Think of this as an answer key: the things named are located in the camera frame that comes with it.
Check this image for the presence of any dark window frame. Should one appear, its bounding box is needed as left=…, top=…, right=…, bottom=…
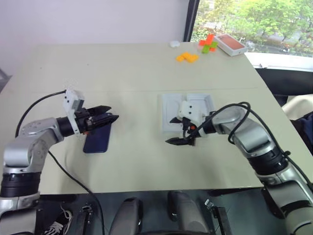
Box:
left=183, top=0, right=201, bottom=42

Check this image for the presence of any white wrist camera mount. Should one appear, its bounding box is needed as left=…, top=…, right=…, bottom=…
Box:
left=63, top=89, right=86, bottom=135
left=178, top=100, right=204, bottom=123

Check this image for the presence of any black strap with buckle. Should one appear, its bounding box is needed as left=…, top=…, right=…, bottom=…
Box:
left=204, top=198, right=233, bottom=235

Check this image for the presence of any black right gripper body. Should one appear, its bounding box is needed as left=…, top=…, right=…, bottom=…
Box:
left=181, top=117, right=200, bottom=147

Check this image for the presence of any phone box with orange print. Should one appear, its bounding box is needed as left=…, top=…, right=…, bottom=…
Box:
left=216, top=34, right=247, bottom=57

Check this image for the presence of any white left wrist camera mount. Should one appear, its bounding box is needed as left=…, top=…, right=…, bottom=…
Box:
left=63, top=89, right=86, bottom=135

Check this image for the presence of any white phone box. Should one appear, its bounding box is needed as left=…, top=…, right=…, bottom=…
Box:
left=187, top=92, right=216, bottom=116

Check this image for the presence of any white phone box base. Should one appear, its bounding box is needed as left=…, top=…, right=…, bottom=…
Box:
left=160, top=94, right=189, bottom=136

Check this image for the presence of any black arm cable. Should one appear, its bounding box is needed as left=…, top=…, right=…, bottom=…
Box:
left=182, top=101, right=313, bottom=194
left=15, top=90, right=106, bottom=235

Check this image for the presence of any large orange toy brick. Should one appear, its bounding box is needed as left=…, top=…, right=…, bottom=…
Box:
left=199, top=33, right=215, bottom=47

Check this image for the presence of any dark grey furniture edge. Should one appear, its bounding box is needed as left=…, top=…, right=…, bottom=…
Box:
left=0, top=68, right=13, bottom=94

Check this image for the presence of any black sneaker with white laces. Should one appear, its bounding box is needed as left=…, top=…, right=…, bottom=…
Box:
left=44, top=205, right=74, bottom=235

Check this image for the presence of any yellow toy brick cluster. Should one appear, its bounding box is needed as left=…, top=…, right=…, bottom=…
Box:
left=176, top=51, right=199, bottom=64

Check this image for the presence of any white window sill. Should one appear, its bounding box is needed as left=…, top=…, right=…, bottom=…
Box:
left=244, top=52, right=313, bottom=70

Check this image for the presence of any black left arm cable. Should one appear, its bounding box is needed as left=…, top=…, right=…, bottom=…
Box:
left=15, top=90, right=106, bottom=235

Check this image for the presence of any dark navy bag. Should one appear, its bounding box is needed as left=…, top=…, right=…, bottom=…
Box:
left=291, top=117, right=313, bottom=157

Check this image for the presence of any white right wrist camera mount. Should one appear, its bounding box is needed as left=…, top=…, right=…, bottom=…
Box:
left=178, top=100, right=204, bottom=123

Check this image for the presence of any cream white cushion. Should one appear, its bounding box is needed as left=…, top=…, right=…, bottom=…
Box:
left=281, top=94, right=313, bottom=120

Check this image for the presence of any dark blue smartphone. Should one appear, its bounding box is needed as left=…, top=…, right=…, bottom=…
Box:
left=83, top=123, right=112, bottom=154

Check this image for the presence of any green toy brick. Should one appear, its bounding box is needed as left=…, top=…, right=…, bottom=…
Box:
left=201, top=41, right=219, bottom=54

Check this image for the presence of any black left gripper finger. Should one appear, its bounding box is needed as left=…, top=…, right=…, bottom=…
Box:
left=87, top=105, right=112, bottom=116
left=92, top=114, right=120, bottom=129

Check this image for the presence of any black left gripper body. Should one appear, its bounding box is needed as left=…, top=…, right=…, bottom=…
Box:
left=74, top=107, right=98, bottom=134

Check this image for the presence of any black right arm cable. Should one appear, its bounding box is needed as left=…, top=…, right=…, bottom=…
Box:
left=182, top=101, right=313, bottom=194

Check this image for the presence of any dark rounded shape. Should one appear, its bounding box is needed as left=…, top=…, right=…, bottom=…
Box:
left=117, top=197, right=144, bottom=235
left=167, top=190, right=203, bottom=235

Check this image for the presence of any black metal bracket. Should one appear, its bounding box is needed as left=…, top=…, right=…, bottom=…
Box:
left=82, top=205, right=93, bottom=235

